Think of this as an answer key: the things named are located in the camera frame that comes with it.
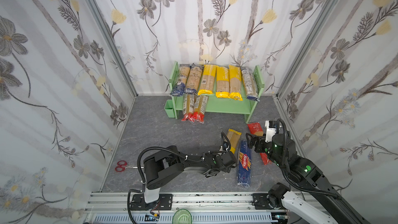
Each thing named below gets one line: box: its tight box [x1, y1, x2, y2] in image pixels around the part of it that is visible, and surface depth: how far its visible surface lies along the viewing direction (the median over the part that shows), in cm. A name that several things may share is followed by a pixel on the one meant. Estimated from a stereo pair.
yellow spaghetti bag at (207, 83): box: [197, 64, 217, 95], surface depth 89 cm
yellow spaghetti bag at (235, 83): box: [228, 64, 244, 101], surface depth 86 cm
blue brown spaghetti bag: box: [184, 62, 204, 95], surface depth 90 cm
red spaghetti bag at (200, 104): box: [193, 94, 209, 124], surface depth 93 cm
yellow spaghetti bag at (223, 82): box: [215, 66, 231, 99], surface depth 88 cm
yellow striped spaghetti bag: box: [226, 128, 243, 155], surface depth 97 cm
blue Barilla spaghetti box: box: [237, 139, 252, 189], surface depth 84 cm
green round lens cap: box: [172, 208, 193, 224], surface depth 71 cm
